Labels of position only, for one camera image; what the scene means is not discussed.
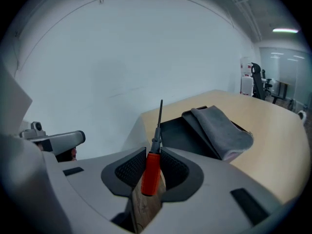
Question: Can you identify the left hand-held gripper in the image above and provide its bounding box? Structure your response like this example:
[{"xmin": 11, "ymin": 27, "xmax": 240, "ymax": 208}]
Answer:
[{"xmin": 19, "ymin": 121, "xmax": 86, "ymax": 162}]

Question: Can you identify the grey folded cloth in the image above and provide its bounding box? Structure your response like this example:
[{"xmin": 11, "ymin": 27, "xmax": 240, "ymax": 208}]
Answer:
[{"xmin": 181, "ymin": 105, "xmax": 254, "ymax": 162}]

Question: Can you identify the black office chair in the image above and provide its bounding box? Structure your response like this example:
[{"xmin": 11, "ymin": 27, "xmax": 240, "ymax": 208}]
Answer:
[
  {"xmin": 261, "ymin": 69, "xmax": 273, "ymax": 95},
  {"xmin": 251, "ymin": 62, "xmax": 267, "ymax": 100}
]

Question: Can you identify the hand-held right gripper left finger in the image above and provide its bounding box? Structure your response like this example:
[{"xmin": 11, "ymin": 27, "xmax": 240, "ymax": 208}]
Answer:
[{"xmin": 42, "ymin": 147, "xmax": 147, "ymax": 234}]

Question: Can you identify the ceiling light strip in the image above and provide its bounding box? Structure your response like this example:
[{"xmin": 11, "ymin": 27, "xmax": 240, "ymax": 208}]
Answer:
[{"xmin": 272, "ymin": 28, "xmax": 299, "ymax": 34}]

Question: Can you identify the white round object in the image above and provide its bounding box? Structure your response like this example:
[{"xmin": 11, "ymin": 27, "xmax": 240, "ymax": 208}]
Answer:
[{"xmin": 297, "ymin": 109, "xmax": 308, "ymax": 126}]

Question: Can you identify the white cabinet with red labels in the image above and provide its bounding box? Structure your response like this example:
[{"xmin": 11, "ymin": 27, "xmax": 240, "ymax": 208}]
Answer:
[{"xmin": 239, "ymin": 56, "xmax": 254, "ymax": 97}]

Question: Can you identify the orange handled screwdriver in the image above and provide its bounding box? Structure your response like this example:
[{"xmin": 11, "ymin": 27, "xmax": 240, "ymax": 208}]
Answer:
[{"xmin": 140, "ymin": 99, "xmax": 163, "ymax": 196}]

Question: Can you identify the small dark-legged desk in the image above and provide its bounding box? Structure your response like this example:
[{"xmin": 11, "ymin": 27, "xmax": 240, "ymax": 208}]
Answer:
[{"xmin": 271, "ymin": 80, "xmax": 289, "ymax": 105}]

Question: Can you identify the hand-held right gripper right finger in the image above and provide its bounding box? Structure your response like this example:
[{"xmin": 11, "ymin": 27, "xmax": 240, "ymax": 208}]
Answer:
[{"xmin": 143, "ymin": 147, "xmax": 286, "ymax": 234}]

